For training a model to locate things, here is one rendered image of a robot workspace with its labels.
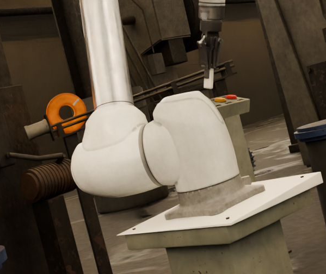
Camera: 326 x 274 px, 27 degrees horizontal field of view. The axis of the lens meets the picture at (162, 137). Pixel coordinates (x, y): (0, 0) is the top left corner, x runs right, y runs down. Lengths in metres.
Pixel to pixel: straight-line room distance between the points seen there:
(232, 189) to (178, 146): 0.16
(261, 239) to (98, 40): 0.63
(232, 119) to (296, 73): 2.18
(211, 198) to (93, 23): 0.55
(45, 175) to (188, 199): 1.07
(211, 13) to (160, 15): 7.98
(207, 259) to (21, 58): 9.42
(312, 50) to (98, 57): 2.94
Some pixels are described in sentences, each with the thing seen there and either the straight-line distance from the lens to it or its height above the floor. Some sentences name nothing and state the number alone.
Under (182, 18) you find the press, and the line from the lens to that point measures 10.63.
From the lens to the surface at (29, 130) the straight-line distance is 2.68.
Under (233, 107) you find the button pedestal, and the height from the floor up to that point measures 0.57.
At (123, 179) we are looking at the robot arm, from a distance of 1.59.
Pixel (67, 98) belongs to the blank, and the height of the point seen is 0.76.
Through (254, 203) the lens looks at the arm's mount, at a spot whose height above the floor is 0.36.
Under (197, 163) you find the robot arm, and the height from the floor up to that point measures 0.47.
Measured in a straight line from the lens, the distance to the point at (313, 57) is 4.53.
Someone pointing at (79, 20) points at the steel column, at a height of 1.70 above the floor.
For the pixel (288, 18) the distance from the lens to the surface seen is 4.63.
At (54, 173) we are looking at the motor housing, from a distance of 2.57.
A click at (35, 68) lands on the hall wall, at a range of 10.94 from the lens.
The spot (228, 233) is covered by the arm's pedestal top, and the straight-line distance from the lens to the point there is 1.40.
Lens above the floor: 0.59
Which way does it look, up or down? 1 degrees down
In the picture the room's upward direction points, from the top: 14 degrees counter-clockwise
